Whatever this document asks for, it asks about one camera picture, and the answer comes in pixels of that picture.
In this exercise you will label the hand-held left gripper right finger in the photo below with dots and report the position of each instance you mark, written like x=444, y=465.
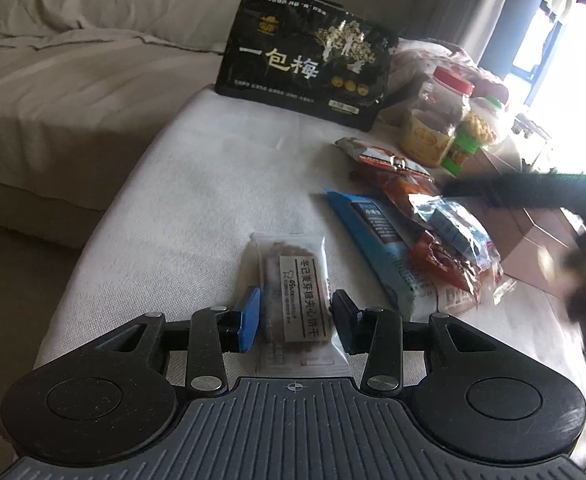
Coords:
x=345, y=320

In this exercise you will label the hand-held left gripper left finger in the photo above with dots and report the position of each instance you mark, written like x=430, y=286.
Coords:
x=249, y=320

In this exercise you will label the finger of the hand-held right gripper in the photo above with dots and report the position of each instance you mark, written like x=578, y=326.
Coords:
x=513, y=192

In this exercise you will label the clear brown biscuit packet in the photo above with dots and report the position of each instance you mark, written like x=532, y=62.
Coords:
x=293, y=300

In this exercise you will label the pink cardboard box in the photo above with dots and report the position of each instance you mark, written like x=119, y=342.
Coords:
x=528, y=240

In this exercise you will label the blue snack packet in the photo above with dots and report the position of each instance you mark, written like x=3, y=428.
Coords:
x=378, y=245

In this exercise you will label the orange-red snack packet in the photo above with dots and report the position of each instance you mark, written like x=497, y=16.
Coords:
x=403, y=187

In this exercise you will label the green-lid plastic jar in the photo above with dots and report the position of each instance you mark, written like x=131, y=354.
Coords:
x=480, y=127

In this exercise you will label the dark red snack packet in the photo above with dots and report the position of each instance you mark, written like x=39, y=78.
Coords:
x=443, y=260

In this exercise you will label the red-lid plastic jar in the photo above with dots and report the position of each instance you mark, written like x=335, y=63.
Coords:
x=435, y=120

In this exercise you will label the white flat snack packet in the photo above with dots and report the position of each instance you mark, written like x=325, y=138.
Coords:
x=460, y=300

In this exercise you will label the grey and red snack packet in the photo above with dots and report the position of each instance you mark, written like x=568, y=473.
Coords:
x=378, y=152

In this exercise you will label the pink and white cloth bag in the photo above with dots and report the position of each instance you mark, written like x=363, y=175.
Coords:
x=413, y=62

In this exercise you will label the grey curtain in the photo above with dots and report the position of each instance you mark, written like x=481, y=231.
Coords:
x=473, y=5

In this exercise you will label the large black snack bag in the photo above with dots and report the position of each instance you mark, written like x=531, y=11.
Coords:
x=303, y=60

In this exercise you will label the grey sofa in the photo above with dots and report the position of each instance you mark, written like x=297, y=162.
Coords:
x=73, y=85

